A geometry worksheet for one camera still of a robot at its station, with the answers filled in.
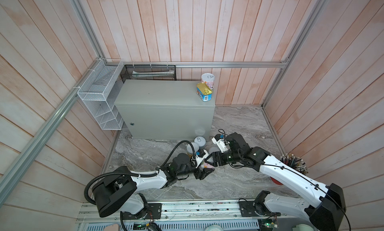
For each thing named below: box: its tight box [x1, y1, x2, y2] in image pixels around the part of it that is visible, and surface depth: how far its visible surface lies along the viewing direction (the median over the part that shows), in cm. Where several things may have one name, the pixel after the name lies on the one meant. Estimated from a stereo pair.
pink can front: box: [201, 73, 215, 90], surface depth 80 cm
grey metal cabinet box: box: [114, 79, 216, 140], surface depth 80 cm
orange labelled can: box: [203, 162, 215, 169], surface depth 73 cm
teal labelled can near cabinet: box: [193, 136, 207, 150], surface depth 95 cm
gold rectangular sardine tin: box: [196, 82, 213, 102], surface depth 76 cm
